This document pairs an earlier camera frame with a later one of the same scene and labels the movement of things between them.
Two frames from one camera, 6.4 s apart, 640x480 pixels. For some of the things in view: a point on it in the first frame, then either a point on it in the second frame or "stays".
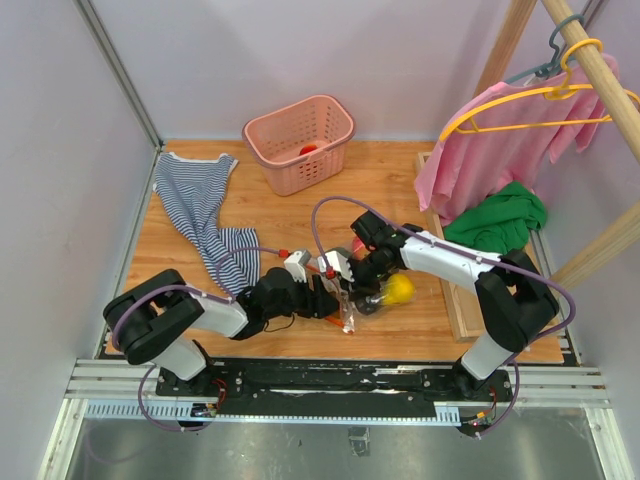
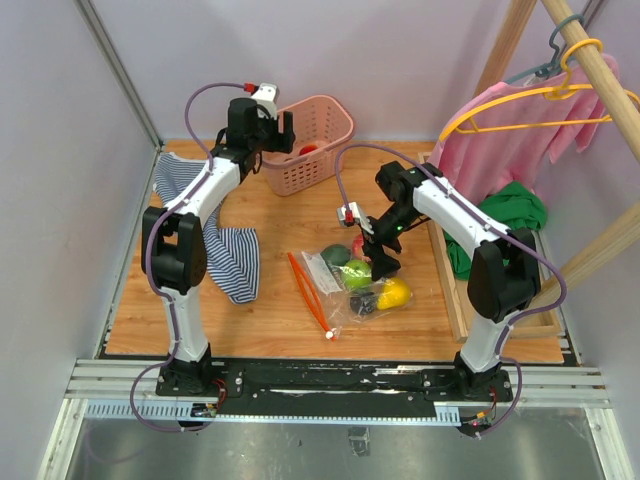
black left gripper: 319,303 to 282,142
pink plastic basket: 301,143 stays
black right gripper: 360,288 to 383,264
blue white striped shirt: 196,189 stays
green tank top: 502,222 stays
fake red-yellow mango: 307,149 stays
